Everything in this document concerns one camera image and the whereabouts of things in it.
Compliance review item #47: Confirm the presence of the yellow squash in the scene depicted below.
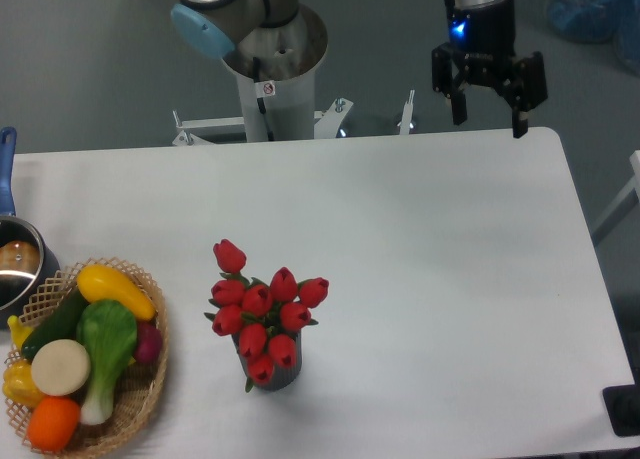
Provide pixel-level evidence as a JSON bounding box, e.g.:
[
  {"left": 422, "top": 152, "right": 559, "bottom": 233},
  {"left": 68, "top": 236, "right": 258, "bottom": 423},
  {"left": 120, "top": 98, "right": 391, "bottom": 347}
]
[{"left": 76, "top": 264, "right": 156, "bottom": 321}]

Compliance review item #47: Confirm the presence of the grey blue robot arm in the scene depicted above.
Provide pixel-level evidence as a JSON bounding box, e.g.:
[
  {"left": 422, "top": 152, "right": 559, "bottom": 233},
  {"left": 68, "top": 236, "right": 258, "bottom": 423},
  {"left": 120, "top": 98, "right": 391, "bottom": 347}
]
[{"left": 171, "top": 0, "right": 548, "bottom": 142}]

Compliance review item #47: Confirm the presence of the orange fruit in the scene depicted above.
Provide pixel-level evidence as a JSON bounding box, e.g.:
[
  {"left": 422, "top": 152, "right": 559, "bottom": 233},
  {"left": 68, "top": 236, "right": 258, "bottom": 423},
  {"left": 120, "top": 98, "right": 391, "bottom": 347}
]
[{"left": 26, "top": 396, "right": 80, "bottom": 452}]

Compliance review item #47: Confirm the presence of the dark grey ribbed vase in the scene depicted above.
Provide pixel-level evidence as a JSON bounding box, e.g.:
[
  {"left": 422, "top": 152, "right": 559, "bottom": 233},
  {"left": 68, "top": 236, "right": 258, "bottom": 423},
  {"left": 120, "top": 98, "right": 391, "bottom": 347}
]
[{"left": 232, "top": 333, "right": 302, "bottom": 392}]

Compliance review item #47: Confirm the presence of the red tulip bouquet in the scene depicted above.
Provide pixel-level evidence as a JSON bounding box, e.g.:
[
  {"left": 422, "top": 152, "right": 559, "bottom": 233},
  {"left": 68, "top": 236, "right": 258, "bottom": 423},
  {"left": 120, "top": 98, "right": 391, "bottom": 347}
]
[{"left": 203, "top": 238, "right": 331, "bottom": 393}]

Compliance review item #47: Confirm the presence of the blue handled saucepan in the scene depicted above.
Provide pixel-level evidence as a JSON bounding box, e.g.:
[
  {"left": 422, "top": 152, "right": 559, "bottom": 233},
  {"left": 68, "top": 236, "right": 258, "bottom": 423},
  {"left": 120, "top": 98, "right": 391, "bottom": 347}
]
[{"left": 1, "top": 127, "right": 59, "bottom": 330}]

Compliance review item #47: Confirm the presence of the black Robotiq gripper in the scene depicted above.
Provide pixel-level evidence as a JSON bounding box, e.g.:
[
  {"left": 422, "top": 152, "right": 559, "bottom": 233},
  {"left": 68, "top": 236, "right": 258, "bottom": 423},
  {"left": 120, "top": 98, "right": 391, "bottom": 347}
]
[{"left": 431, "top": 0, "right": 548, "bottom": 139}]

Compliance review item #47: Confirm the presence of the black device at table edge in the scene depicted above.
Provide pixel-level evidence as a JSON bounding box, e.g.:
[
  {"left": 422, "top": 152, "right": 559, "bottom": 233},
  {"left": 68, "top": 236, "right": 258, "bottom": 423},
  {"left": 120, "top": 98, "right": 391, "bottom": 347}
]
[{"left": 602, "top": 385, "right": 639, "bottom": 437}]

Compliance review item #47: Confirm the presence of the woven wicker basket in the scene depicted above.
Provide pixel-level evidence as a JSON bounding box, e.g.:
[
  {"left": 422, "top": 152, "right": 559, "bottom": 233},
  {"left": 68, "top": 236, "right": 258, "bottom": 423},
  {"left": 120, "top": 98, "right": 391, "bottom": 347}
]
[{"left": 1, "top": 258, "right": 169, "bottom": 458}]

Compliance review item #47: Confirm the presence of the dark green cucumber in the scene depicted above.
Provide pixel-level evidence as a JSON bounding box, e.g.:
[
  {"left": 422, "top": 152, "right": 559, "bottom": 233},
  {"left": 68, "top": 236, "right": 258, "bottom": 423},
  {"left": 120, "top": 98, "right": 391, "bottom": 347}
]
[{"left": 20, "top": 288, "right": 89, "bottom": 361}]

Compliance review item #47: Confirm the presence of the white frame at right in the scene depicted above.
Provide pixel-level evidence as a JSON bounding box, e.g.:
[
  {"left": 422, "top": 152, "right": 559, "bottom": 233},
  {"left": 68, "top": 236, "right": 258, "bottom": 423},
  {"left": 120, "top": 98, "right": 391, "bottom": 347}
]
[{"left": 591, "top": 150, "right": 639, "bottom": 247}]

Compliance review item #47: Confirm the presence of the cream round bun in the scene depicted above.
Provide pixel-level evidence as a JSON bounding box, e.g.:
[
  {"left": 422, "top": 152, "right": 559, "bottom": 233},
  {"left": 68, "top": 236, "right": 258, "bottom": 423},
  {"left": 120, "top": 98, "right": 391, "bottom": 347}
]
[{"left": 31, "top": 339, "right": 91, "bottom": 396}]

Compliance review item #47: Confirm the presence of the blue plastic bag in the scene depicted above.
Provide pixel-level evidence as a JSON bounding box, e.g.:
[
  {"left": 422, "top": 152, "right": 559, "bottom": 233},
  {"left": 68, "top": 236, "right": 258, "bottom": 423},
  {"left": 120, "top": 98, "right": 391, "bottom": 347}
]
[{"left": 544, "top": 0, "right": 639, "bottom": 75}]

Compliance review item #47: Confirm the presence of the yellow bell pepper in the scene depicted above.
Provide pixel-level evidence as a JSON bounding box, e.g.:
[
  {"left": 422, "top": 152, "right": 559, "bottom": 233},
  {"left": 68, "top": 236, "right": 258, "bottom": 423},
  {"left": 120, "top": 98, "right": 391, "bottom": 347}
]
[{"left": 2, "top": 359, "right": 45, "bottom": 409}]

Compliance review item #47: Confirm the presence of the green bok choy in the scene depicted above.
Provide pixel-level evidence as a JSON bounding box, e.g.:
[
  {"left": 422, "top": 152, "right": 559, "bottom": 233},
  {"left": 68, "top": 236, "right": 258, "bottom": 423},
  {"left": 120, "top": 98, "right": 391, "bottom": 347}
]
[{"left": 76, "top": 299, "right": 137, "bottom": 426}]

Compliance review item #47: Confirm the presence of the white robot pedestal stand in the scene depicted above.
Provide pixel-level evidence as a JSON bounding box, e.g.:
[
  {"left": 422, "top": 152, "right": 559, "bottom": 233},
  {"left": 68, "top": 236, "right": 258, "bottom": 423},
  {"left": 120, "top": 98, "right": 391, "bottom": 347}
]
[{"left": 171, "top": 3, "right": 418, "bottom": 148}]

